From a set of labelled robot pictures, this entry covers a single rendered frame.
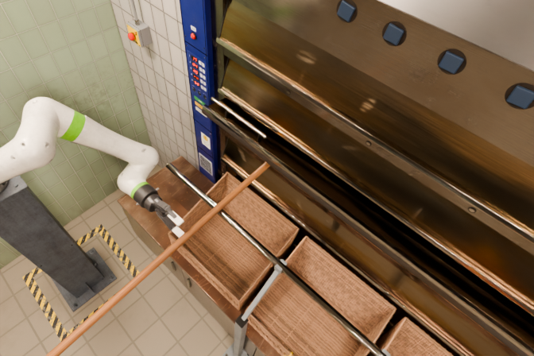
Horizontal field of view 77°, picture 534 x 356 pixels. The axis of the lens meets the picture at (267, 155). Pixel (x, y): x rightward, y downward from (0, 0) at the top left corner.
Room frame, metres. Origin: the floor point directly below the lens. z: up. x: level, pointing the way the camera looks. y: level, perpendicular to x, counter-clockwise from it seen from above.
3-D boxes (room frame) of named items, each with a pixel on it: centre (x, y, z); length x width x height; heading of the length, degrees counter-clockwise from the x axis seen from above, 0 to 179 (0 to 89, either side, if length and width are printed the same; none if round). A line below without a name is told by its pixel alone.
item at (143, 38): (1.53, 0.76, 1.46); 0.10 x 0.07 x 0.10; 55
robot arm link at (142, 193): (0.73, 0.50, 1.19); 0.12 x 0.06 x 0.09; 146
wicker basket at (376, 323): (0.46, -0.36, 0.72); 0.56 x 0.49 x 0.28; 55
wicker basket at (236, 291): (0.81, 0.13, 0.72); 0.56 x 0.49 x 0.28; 56
